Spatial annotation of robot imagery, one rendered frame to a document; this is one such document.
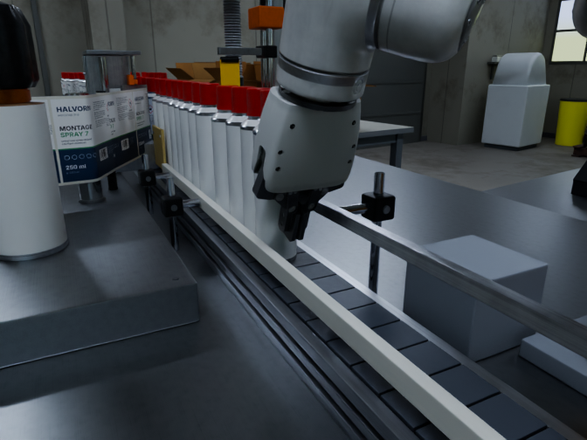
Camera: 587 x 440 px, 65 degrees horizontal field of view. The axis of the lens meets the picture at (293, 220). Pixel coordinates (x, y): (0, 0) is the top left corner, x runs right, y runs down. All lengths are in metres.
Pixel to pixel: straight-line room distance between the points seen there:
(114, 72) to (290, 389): 0.88
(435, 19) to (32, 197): 0.49
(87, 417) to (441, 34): 0.41
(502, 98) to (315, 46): 6.88
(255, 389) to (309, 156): 0.22
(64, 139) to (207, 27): 4.64
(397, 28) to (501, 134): 6.91
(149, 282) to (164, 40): 4.78
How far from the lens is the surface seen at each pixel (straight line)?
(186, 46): 5.33
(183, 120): 0.87
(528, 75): 7.18
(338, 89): 0.41
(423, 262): 0.40
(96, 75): 1.15
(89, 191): 0.89
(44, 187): 0.65
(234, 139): 0.62
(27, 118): 0.63
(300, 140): 0.44
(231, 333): 0.53
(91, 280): 0.57
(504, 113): 7.24
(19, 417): 0.48
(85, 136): 0.87
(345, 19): 0.39
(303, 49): 0.40
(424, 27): 0.37
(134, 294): 0.52
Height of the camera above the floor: 1.11
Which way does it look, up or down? 18 degrees down
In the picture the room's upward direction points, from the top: straight up
